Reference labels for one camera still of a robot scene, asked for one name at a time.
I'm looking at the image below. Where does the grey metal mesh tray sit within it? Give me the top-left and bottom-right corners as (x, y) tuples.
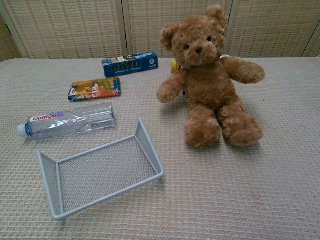
(36, 118), (165, 221)

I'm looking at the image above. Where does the beige folding screen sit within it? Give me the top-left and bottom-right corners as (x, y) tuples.
(0, 0), (320, 63)

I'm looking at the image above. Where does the clear plastic water bottle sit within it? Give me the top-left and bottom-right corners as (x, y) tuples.
(16, 102), (118, 141)

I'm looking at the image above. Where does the colourful patterned pouch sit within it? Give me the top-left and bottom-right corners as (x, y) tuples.
(67, 76), (123, 103)

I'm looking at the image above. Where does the blue rectangular box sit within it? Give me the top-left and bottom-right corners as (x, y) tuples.
(101, 51), (160, 79)

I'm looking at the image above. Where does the beige woven tablecloth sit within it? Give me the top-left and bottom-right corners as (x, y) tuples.
(0, 56), (320, 240)

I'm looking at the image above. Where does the brown teddy bear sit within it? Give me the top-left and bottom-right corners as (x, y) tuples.
(156, 4), (266, 149)

